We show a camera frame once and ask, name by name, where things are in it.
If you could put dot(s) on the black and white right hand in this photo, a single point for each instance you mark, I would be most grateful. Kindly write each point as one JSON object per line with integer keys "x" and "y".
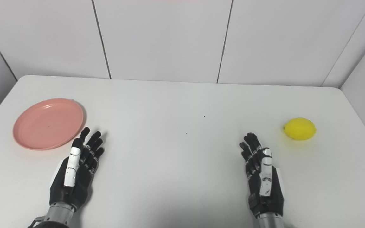
{"x": 269, "y": 193}

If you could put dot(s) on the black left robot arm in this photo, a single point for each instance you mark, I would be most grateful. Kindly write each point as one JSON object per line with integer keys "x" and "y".
{"x": 57, "y": 212}

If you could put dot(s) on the black and white left hand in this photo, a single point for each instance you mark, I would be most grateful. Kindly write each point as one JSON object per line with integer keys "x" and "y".
{"x": 74, "y": 190}

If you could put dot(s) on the yellow lemon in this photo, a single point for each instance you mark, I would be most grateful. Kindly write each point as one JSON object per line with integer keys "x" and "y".
{"x": 299, "y": 129}

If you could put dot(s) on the pink round plate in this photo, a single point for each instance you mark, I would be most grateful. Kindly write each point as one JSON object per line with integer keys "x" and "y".
{"x": 48, "y": 124}

